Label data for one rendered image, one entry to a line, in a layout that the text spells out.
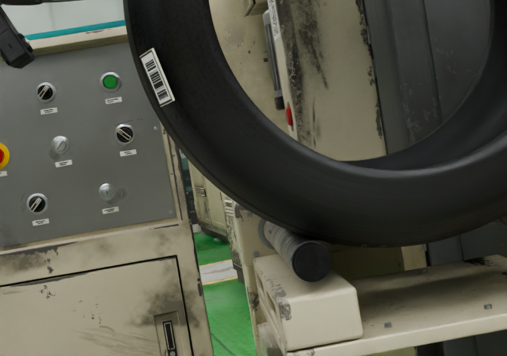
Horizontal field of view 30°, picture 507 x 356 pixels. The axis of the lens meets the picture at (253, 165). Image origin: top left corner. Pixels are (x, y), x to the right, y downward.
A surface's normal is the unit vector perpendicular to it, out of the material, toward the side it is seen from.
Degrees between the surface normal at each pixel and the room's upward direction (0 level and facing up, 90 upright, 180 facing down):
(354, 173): 100
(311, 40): 90
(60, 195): 90
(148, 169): 90
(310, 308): 90
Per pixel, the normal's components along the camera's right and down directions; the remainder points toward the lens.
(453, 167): 0.13, 0.22
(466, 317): -0.16, -0.99
